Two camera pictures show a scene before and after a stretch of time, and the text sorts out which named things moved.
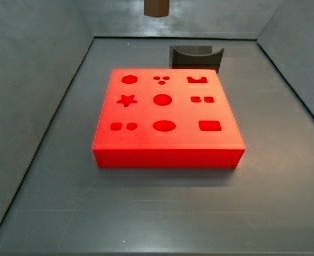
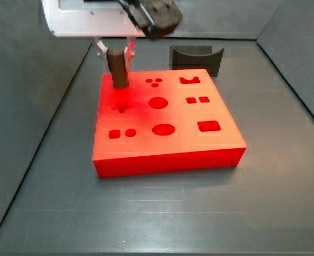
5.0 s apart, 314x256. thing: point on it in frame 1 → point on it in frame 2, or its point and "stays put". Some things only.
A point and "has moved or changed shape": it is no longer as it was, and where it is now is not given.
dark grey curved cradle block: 197,57 stays put
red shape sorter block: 167,119 stays put
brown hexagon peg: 157,8 has moved or changed shape
